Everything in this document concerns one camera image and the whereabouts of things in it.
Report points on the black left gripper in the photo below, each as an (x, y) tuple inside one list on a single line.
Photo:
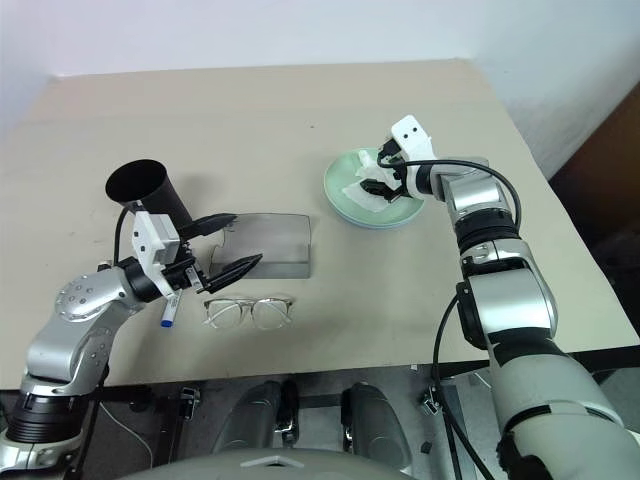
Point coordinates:
[(182, 275)]

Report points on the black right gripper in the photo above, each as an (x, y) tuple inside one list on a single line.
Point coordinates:
[(395, 170)]

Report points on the white paper tissue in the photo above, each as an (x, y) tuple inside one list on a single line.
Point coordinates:
[(367, 200)]

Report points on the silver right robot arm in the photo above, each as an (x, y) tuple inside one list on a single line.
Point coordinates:
[(515, 310)]

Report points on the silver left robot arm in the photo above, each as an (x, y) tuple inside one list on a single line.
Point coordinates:
[(75, 320)]

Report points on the grey translucent glasses case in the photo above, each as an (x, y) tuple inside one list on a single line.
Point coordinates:
[(280, 245)]

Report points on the black cylindrical cup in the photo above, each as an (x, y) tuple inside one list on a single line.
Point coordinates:
[(150, 190)]

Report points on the pale green plate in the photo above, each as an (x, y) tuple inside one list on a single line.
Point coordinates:
[(345, 172)]

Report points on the light blue plate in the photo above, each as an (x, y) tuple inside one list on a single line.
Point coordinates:
[(372, 226)]

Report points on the clear-framed eyeglasses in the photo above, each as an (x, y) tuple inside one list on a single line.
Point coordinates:
[(250, 312)]

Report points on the white marker with blue cap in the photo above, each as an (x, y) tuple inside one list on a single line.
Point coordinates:
[(169, 312)]

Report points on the metal table clamp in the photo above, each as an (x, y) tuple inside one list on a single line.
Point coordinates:
[(433, 402), (190, 400)]

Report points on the dark grey rounded robot leg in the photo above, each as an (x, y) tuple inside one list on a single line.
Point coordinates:
[(250, 420), (375, 425)]

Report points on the grey robot torso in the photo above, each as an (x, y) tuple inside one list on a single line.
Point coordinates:
[(260, 465)]

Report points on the brown wooden cabinet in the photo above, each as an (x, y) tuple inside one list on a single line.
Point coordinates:
[(605, 200)]

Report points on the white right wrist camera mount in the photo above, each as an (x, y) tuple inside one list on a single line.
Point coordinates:
[(412, 135)]

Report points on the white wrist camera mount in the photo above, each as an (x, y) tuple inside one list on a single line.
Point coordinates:
[(145, 240), (412, 135)]

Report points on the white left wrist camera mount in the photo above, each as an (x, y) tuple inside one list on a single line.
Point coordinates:
[(145, 240)]

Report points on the black table frame bar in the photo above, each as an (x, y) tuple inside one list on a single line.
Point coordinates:
[(615, 357)]

